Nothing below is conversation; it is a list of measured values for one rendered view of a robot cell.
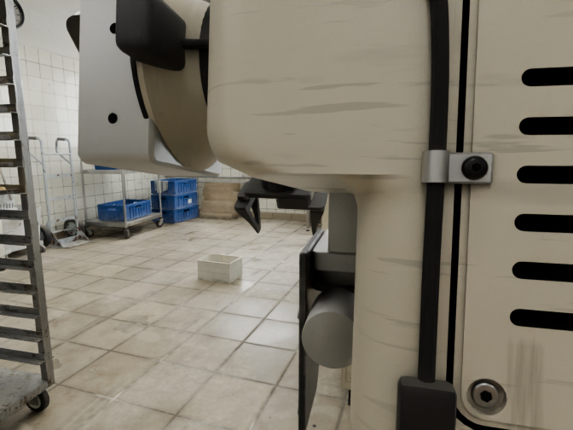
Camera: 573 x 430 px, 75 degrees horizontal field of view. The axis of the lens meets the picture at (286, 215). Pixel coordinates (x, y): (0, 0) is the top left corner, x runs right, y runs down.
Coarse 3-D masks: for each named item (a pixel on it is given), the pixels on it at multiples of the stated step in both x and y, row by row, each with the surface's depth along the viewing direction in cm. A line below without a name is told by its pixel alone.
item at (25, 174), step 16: (0, 0) 120; (0, 16) 121; (16, 48) 124; (16, 64) 125; (16, 80) 125; (16, 96) 125; (16, 128) 127; (16, 144) 128; (32, 192) 132; (32, 208) 133; (32, 224) 133; (32, 240) 133; (32, 256) 134; (32, 272) 135; (48, 320) 141; (48, 336) 141; (48, 352) 141; (48, 368) 141; (48, 384) 142
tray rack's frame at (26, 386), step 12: (0, 372) 147; (12, 372) 147; (24, 372) 147; (0, 384) 139; (12, 384) 139; (24, 384) 139; (36, 384) 139; (0, 396) 132; (12, 396) 132; (24, 396) 132; (36, 396) 144; (0, 408) 126; (12, 408) 128; (0, 420) 124
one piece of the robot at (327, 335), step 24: (336, 216) 30; (312, 240) 34; (336, 240) 31; (312, 264) 32; (336, 264) 31; (312, 288) 33; (336, 288) 31; (312, 312) 28; (336, 312) 26; (312, 336) 27; (336, 336) 27; (312, 360) 35; (336, 360) 27; (312, 384) 35
